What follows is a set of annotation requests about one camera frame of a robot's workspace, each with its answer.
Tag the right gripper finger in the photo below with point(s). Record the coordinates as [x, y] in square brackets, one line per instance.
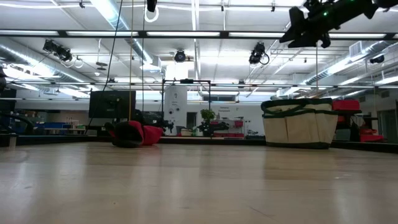
[301, 39]
[298, 18]

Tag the beige gardening bag green trim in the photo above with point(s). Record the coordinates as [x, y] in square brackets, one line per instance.
[298, 130]

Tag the red and black gardening glove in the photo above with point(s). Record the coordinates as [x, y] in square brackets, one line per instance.
[133, 133]

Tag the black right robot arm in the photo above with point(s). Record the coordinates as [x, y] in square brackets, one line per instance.
[388, 3]

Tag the red box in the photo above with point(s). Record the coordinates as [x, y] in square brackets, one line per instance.
[345, 105]

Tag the shelf with red bins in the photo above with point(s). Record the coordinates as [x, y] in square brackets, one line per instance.
[237, 124]

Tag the large black screen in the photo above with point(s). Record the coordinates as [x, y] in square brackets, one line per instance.
[112, 104]

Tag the small black screen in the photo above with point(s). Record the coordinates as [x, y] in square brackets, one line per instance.
[149, 116]

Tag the green potted background plant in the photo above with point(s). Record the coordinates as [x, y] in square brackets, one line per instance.
[207, 114]

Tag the red bin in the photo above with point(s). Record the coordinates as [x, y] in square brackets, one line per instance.
[371, 137]

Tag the blue bins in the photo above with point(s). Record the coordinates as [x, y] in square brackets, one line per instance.
[53, 125]

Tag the silver ceiling duct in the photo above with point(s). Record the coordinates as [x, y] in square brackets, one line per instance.
[136, 46]
[342, 66]

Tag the black aluminium table frame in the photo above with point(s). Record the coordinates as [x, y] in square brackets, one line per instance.
[233, 141]

